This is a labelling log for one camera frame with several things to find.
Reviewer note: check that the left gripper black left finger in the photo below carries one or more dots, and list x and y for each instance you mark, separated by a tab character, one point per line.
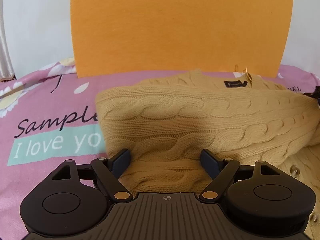
107	173

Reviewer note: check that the gold safety pin tag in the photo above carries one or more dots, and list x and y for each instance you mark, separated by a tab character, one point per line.
239	73

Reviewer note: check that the orange felt board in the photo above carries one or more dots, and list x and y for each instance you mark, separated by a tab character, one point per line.
117	36

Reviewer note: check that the beige satin curtain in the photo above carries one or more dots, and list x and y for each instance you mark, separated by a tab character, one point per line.
6	69

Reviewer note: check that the tan cable-knit cardigan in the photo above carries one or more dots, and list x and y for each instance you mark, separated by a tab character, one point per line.
166	122

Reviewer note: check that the pink floral bed sheet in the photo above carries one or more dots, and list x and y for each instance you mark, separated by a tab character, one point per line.
46	117

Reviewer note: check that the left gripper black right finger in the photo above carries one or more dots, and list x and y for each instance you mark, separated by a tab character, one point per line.
222	173

